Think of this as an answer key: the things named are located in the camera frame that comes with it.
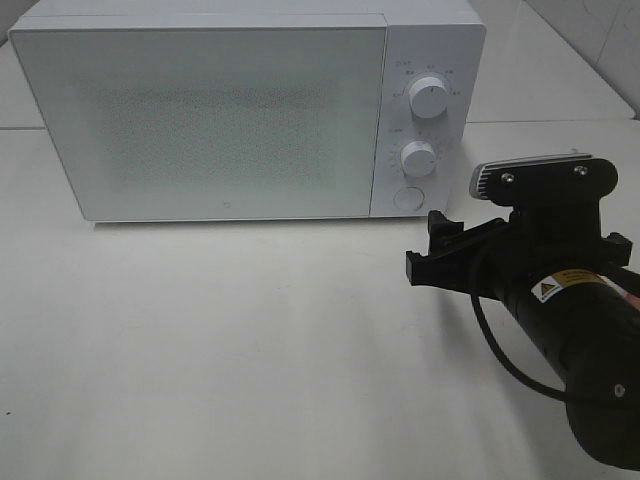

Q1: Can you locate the white upper microwave knob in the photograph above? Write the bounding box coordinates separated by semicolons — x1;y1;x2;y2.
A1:
408;75;449;119

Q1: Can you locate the white lower microwave knob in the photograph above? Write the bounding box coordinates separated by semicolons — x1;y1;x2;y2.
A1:
400;141;437;178

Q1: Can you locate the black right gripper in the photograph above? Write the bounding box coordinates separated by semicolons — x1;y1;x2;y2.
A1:
406;204;633;303

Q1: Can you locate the round white door button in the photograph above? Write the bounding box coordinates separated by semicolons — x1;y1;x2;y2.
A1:
393;187;425;212

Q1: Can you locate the white microwave knob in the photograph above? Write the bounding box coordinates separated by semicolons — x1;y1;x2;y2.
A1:
400;141;437;178
408;75;449;119

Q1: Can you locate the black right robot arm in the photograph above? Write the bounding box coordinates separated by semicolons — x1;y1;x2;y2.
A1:
406;203;639;470

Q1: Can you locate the white microwave oven body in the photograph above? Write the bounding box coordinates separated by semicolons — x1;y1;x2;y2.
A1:
8;1;486;222

